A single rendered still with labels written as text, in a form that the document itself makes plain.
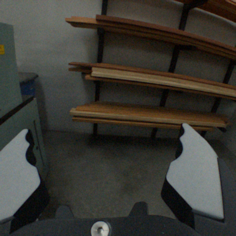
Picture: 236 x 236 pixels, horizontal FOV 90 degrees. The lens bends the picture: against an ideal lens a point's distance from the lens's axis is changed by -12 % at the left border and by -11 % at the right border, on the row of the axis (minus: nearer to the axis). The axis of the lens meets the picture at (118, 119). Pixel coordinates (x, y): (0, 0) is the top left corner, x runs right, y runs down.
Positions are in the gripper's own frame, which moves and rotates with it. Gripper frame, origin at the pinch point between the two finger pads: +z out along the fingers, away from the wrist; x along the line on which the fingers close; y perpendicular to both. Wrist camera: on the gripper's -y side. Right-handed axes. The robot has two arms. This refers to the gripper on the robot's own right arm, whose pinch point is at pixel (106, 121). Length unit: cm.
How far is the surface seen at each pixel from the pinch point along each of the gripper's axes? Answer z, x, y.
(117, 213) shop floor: 50, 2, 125
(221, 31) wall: 179, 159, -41
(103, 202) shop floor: 61, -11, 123
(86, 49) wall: 177, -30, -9
